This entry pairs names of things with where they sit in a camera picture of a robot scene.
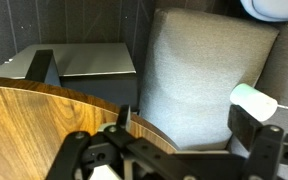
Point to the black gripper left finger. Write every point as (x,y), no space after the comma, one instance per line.
(130,158)

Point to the white paper cup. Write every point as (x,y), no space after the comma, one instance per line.
(254,102)

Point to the light blue round cushion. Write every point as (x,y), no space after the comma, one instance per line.
(267,10)

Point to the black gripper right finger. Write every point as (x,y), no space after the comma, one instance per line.
(267,145)

